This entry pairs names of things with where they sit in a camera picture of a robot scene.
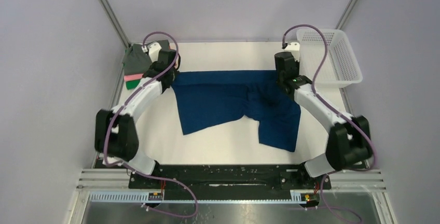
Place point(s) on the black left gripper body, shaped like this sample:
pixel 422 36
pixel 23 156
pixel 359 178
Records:
pixel 174 72

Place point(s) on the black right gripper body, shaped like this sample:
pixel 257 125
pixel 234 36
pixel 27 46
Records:
pixel 297 66

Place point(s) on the blue t-shirt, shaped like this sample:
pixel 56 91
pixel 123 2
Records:
pixel 210 98

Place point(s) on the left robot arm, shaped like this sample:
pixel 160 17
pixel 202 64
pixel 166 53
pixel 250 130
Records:
pixel 116 137

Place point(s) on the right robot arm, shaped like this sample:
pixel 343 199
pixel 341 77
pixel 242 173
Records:
pixel 348 136

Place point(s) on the grey folded t-shirt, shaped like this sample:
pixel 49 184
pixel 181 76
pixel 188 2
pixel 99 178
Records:
pixel 136 61

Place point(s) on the pink folded t-shirt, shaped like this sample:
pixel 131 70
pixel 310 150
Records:
pixel 133 77

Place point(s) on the green folded t-shirt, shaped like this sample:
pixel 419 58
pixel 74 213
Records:
pixel 132 84

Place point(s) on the white perforated plastic basket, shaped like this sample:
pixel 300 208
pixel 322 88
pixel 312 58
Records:
pixel 340 68

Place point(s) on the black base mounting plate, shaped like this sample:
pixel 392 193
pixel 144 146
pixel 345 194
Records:
pixel 235 182

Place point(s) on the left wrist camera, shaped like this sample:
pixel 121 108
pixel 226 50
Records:
pixel 152 50

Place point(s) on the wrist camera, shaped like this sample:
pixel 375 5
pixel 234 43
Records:
pixel 294 48
pixel 152 50

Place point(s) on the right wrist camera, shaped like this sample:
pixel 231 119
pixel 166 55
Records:
pixel 294 48

